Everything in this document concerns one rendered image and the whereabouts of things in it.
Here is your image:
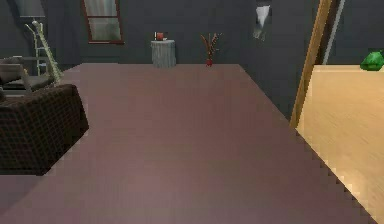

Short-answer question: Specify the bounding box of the grey round side table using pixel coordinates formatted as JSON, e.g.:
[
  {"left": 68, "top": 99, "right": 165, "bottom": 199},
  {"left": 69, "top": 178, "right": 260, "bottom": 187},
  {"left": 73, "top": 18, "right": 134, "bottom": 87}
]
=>
[{"left": 150, "top": 39, "right": 177, "bottom": 69}]

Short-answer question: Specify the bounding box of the pale green floor lamp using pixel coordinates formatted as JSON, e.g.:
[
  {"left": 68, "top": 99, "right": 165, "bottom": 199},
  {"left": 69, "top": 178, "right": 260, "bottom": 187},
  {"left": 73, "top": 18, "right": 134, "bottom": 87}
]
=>
[{"left": 13, "top": 0, "right": 64, "bottom": 86}]

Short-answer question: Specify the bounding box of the wooden door frame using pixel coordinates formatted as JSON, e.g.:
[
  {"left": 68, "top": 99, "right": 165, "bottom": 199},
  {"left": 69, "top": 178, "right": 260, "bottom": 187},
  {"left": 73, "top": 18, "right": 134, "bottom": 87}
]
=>
[{"left": 289, "top": 0, "right": 346, "bottom": 129}]

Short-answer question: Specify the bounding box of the red framed window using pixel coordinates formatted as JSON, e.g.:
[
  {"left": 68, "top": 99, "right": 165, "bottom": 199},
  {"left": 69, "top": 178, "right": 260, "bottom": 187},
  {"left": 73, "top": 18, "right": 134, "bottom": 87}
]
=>
[{"left": 80, "top": 0, "right": 125, "bottom": 45}]

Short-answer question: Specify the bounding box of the red vase with twigs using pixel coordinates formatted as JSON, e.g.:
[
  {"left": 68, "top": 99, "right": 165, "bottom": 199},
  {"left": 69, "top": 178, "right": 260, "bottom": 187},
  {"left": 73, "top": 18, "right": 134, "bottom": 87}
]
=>
[{"left": 200, "top": 32, "right": 223, "bottom": 68}]

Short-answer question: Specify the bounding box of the grey armchair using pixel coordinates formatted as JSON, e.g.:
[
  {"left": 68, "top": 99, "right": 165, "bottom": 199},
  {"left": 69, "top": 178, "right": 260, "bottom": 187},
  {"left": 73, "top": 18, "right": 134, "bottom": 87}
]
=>
[{"left": 0, "top": 56, "right": 58, "bottom": 98}]

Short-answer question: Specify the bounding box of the green lumpy object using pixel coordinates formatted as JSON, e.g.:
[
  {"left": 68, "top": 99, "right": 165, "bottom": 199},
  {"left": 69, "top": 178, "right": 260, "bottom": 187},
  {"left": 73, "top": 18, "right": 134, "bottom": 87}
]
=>
[{"left": 359, "top": 49, "right": 384, "bottom": 72}]

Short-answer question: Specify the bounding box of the white wall lamp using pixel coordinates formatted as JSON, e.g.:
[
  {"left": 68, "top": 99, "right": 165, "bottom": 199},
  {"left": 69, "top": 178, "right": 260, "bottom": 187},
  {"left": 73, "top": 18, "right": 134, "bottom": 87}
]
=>
[{"left": 252, "top": 0, "right": 273, "bottom": 42}]

